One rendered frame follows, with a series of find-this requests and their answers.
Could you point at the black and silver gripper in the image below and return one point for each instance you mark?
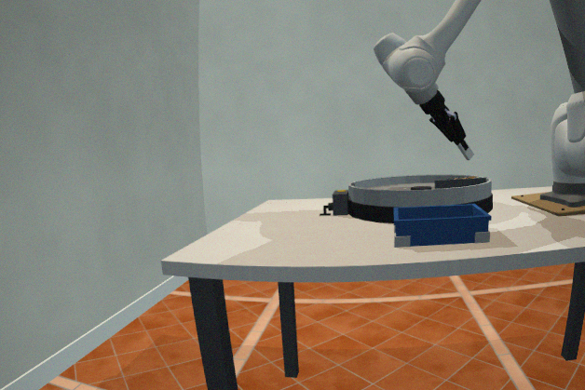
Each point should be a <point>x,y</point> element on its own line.
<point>450,123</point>

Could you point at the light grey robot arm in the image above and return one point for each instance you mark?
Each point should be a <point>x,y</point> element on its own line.
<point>416,65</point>

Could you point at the blue crate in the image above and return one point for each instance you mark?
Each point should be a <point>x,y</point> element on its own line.
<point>440,225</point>

